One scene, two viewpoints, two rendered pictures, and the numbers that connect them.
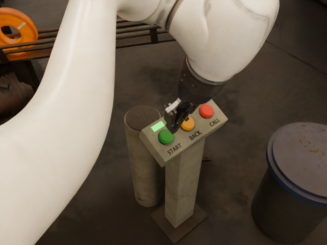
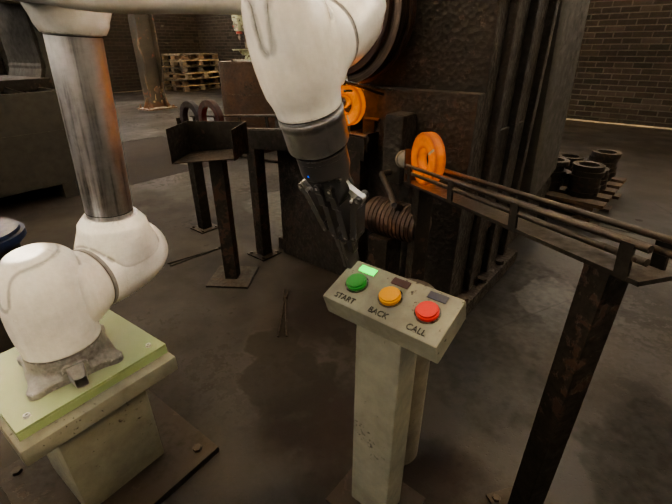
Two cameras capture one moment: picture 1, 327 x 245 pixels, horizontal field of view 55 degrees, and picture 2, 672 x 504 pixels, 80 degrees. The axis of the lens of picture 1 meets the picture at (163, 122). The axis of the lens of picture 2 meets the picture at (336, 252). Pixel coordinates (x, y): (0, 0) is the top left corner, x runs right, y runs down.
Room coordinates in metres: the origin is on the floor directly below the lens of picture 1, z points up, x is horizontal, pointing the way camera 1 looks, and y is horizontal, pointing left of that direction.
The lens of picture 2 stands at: (0.35, -0.64, 1.00)
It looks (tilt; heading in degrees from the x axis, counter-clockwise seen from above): 27 degrees down; 79
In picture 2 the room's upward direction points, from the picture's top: straight up
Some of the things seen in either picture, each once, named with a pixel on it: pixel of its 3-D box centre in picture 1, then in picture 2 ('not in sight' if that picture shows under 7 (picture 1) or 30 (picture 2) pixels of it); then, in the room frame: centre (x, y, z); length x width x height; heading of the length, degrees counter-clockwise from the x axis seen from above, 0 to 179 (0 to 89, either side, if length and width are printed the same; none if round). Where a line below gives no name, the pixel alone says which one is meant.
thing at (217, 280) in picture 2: not in sight; (219, 207); (0.17, 1.13, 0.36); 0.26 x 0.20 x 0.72; 164
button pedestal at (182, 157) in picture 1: (182, 178); (381, 411); (0.57, -0.07, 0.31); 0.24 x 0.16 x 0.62; 129
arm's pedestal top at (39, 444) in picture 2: not in sight; (75, 372); (-0.10, 0.17, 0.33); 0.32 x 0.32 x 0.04; 42
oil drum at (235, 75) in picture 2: not in sight; (251, 105); (0.36, 3.99, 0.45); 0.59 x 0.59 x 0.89
